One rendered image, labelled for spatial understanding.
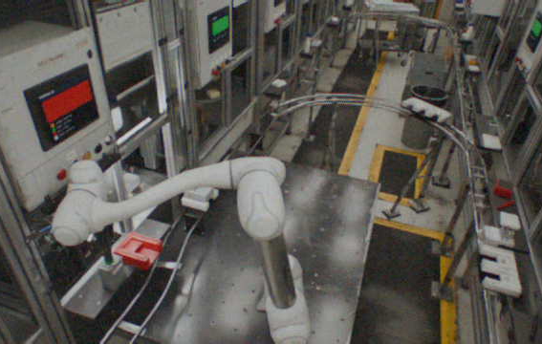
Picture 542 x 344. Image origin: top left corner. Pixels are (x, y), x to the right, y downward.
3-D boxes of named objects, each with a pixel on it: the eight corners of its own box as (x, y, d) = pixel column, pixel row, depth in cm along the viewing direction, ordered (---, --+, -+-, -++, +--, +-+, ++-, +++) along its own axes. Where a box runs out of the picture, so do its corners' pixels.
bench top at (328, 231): (335, 412, 149) (336, 407, 147) (97, 323, 173) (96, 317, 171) (379, 187, 266) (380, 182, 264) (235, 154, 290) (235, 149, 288)
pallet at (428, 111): (400, 111, 331) (402, 100, 325) (410, 107, 338) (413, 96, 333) (439, 129, 309) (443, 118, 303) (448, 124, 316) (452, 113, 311)
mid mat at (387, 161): (424, 210, 350) (424, 209, 350) (362, 195, 363) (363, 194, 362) (426, 155, 429) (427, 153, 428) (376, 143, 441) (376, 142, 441)
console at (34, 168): (36, 214, 122) (-20, 71, 95) (-35, 192, 128) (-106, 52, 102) (121, 148, 155) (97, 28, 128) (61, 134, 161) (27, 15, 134)
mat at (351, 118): (343, 188, 370) (343, 187, 370) (284, 174, 384) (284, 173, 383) (395, 32, 829) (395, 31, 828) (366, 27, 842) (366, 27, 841)
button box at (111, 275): (115, 290, 155) (109, 270, 148) (97, 285, 157) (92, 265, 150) (127, 275, 161) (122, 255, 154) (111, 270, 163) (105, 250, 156)
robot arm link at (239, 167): (229, 149, 135) (230, 172, 124) (282, 145, 136) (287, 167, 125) (233, 180, 143) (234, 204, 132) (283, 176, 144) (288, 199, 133)
